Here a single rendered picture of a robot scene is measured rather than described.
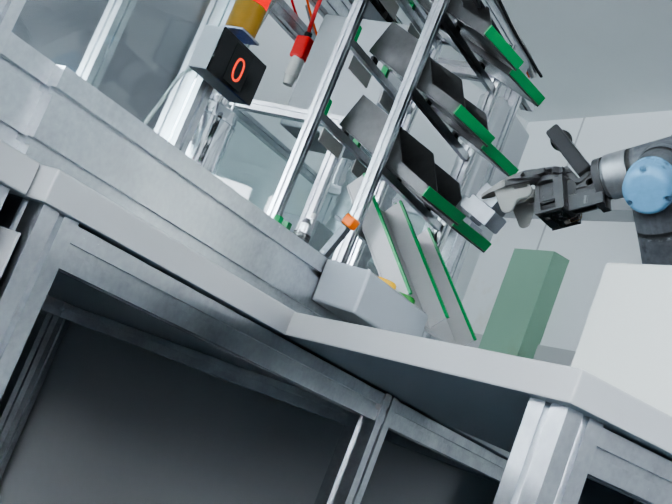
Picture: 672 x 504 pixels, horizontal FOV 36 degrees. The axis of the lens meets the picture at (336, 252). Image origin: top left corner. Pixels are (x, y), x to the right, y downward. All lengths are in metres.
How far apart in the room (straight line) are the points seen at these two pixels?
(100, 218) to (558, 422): 0.43
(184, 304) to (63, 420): 1.77
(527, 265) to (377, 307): 4.20
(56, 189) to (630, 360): 0.75
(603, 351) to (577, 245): 4.20
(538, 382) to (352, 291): 0.52
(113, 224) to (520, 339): 4.53
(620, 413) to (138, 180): 0.52
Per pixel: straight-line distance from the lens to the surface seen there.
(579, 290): 5.42
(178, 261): 1.02
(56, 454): 2.81
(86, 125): 1.01
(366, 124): 1.97
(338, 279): 1.36
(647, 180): 1.57
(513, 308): 5.51
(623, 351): 1.35
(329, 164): 2.74
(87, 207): 0.92
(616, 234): 5.42
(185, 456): 2.57
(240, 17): 1.62
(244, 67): 1.61
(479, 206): 1.80
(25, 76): 0.98
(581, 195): 1.73
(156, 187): 1.09
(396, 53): 2.02
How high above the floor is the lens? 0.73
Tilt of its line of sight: 10 degrees up
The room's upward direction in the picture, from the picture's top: 22 degrees clockwise
